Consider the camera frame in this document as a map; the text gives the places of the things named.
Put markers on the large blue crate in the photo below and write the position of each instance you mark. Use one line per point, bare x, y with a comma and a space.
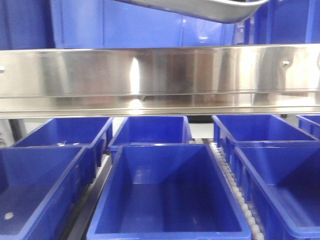
281, 22
102, 24

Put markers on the large blue crate left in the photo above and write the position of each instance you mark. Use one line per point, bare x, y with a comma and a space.
102, 24

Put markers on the lower blue bin rear centre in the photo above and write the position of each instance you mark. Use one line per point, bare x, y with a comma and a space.
135, 130

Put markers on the lower blue bin rear right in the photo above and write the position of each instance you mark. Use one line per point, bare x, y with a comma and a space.
256, 130

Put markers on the large silver tray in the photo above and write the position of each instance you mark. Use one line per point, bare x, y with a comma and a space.
221, 11

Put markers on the large blue crate right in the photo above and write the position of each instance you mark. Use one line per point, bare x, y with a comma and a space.
281, 22

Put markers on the lower blue bin rear left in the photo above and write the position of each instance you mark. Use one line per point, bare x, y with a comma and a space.
92, 133

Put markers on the stainless steel shelf front rail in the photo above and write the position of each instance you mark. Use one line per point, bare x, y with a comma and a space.
239, 79

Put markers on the blue bin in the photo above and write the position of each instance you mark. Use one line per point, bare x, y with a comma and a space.
135, 130
92, 133
167, 192
283, 183
39, 188
256, 130

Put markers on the white roller track right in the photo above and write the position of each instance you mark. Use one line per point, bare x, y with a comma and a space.
255, 229

